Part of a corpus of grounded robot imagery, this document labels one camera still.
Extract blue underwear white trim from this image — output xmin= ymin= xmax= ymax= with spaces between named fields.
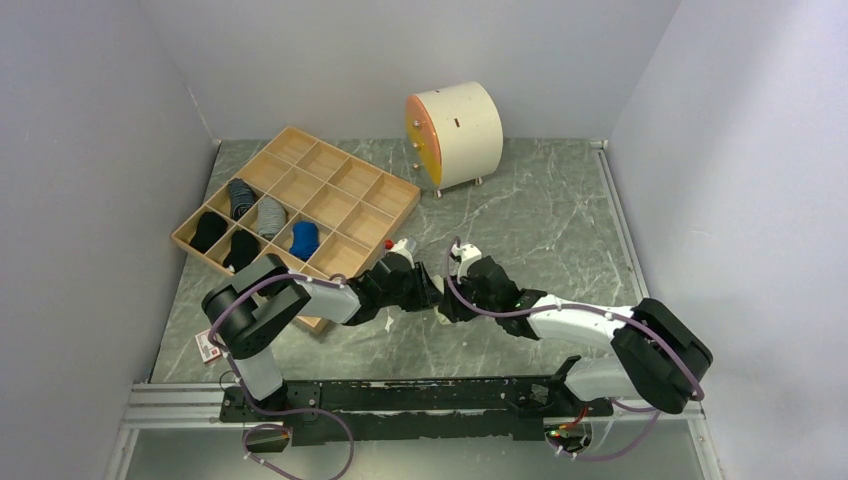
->
xmin=288 ymin=221 xmax=320 ymax=262

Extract cream cloth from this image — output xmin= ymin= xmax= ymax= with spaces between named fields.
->
xmin=431 ymin=274 xmax=451 ymax=325

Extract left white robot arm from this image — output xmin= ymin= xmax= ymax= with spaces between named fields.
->
xmin=201 ymin=253 xmax=442 ymax=420

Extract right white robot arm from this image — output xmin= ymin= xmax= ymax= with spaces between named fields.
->
xmin=439 ymin=253 xmax=713 ymax=415

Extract wooden compartment tray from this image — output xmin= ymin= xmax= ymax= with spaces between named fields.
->
xmin=170 ymin=126 xmax=422 ymax=335

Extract grey rolled sock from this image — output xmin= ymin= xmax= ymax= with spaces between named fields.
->
xmin=257 ymin=196 xmax=287 ymax=240

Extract black rolled sock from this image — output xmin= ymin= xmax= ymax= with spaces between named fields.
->
xmin=222 ymin=230 xmax=261 ymax=272
xmin=188 ymin=211 xmax=229 ymax=253

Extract cream cylindrical drawer cabinet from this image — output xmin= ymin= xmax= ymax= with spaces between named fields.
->
xmin=404 ymin=81 xmax=504 ymax=198

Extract dark striped rolled sock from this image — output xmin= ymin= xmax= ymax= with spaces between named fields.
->
xmin=227 ymin=178 xmax=257 ymax=221

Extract small red white tag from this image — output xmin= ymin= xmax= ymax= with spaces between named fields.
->
xmin=194 ymin=330 xmax=222 ymax=364

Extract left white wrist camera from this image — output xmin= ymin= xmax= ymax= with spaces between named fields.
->
xmin=384 ymin=237 xmax=418 ymax=265

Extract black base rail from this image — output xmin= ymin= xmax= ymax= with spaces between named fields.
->
xmin=219 ymin=375 xmax=613 ymax=446

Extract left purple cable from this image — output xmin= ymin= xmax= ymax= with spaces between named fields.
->
xmin=207 ymin=271 xmax=359 ymax=480

